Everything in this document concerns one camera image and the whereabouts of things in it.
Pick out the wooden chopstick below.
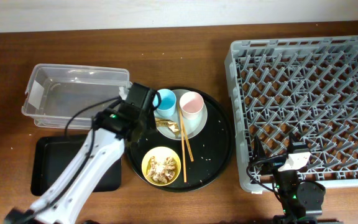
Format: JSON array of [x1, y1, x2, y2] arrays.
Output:
[[178, 106, 187, 183], [178, 108, 194, 162]]

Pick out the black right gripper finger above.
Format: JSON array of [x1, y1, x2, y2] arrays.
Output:
[[252, 135, 267, 162], [288, 133, 306, 149]]

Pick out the black rectangular tray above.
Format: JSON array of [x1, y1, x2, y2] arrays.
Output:
[[30, 134, 121, 196]]

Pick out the grey round plate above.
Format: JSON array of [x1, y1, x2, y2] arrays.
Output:
[[154, 89, 208, 140]]

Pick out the gold brown foil wrapper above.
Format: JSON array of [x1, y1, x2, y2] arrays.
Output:
[[155, 118, 180, 136]]

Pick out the pink cup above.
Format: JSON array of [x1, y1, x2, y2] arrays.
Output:
[[179, 91, 204, 120]]

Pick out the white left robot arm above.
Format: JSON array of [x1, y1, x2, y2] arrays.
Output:
[[3, 83, 162, 223]]

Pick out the blue cup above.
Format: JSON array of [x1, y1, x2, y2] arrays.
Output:
[[156, 89, 177, 119]]

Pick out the grey dishwasher rack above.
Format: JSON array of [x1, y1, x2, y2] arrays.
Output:
[[224, 35, 358, 194]]

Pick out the left wooden chopstick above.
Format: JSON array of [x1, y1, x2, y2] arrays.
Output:
[[178, 106, 187, 183]]

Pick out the right wooden chopstick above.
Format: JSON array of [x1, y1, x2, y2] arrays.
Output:
[[178, 108, 194, 162]]

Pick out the food scraps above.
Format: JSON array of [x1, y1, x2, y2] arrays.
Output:
[[147, 156, 177, 184]]

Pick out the clear plastic waste bin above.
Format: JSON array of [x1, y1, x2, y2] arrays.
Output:
[[21, 63, 132, 129]]

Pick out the yellow bowl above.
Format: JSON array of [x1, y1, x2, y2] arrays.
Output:
[[141, 146, 181, 187]]

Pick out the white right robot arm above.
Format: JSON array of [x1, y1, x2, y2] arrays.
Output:
[[246, 133, 326, 224]]

